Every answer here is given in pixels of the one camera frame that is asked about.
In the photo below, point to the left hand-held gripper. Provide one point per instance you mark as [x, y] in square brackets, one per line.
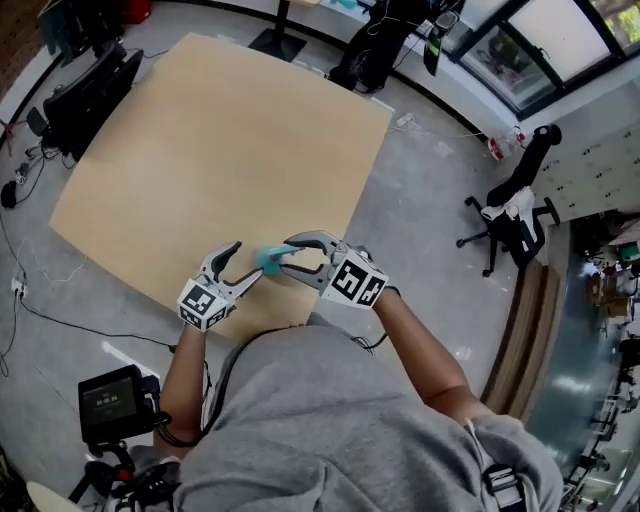
[200, 302]

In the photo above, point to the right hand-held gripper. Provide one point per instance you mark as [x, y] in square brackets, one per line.
[352, 280]

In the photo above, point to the teal spray bottle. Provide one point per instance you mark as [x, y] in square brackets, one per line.
[262, 267]

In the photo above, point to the person's right forearm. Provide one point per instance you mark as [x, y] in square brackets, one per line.
[425, 350]

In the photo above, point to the person's left forearm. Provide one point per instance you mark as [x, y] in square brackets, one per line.
[182, 380]

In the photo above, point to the white power strip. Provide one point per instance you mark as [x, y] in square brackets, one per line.
[18, 287]
[405, 120]

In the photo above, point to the person's grey shirt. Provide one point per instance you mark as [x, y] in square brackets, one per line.
[325, 425]

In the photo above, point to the black monitor screen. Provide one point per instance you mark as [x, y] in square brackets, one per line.
[110, 405]

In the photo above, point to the clear jug with red label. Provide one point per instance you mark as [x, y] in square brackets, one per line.
[496, 148]

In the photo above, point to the white garment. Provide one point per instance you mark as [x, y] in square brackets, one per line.
[520, 202]

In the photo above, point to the wooden bench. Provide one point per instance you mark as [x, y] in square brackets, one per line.
[525, 340]

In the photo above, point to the black office chair with armrests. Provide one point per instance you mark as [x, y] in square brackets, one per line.
[525, 170]

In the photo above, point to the black power adapter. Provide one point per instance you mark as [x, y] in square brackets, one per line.
[9, 194]

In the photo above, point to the red box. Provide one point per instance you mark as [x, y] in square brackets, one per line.
[136, 9]

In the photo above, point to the cream seat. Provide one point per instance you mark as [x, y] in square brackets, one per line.
[50, 500]

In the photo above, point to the grey locker cabinet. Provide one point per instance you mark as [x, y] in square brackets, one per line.
[595, 170]

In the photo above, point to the grey hanging garment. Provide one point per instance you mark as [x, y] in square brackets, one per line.
[55, 30]

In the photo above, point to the black framed window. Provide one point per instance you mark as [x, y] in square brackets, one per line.
[560, 40]

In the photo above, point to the small wooden pedestal table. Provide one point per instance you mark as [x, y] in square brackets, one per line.
[280, 40]

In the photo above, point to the black monitor mount rig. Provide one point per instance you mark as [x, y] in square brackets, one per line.
[125, 475]

